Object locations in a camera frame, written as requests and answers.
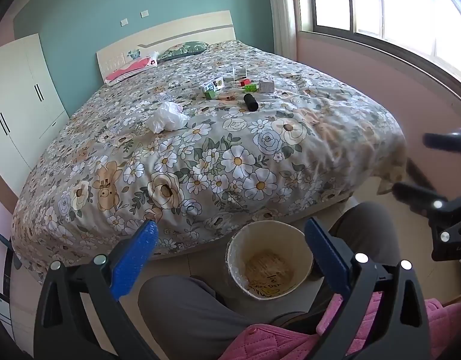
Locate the white plastic bag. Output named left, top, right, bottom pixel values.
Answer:
left=146, top=101, right=190, bottom=134

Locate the black cylindrical roll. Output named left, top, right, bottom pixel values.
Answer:
left=243, top=93, right=259, bottom=112

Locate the small green block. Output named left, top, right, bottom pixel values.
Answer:
left=204, top=90, right=217, bottom=100

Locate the small white medicine box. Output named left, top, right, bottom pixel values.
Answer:
left=258, top=78, right=275, bottom=94

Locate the green toy brick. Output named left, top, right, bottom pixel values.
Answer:
left=243, top=84, right=258, bottom=92

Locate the blue white milk carton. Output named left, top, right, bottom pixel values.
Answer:
left=200, top=76, right=226, bottom=94

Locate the red block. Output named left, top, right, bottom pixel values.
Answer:
left=240, top=78, right=252, bottom=86

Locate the white paper trash bin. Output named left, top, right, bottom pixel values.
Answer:
left=226, top=220, right=314, bottom=301

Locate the pink quilted jacket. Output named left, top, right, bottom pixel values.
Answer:
left=217, top=292, right=461, bottom=360

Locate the floral bed quilt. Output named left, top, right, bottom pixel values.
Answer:
left=12, top=41, right=407, bottom=281

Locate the cream wardrobe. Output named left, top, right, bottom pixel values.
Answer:
left=0, top=34, right=68, bottom=195

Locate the pink white pillow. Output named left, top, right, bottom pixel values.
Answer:
left=104, top=49, right=160, bottom=86

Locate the green floral pillow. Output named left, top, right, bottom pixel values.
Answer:
left=158, top=41, right=209, bottom=62

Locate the white curtain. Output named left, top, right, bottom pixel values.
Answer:
left=270, top=0, right=299, bottom=61

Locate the cream wooden headboard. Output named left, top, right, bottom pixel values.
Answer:
left=96, top=10, right=236, bottom=80

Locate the window with frame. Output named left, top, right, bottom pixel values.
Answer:
left=300, top=0, right=461, bottom=97

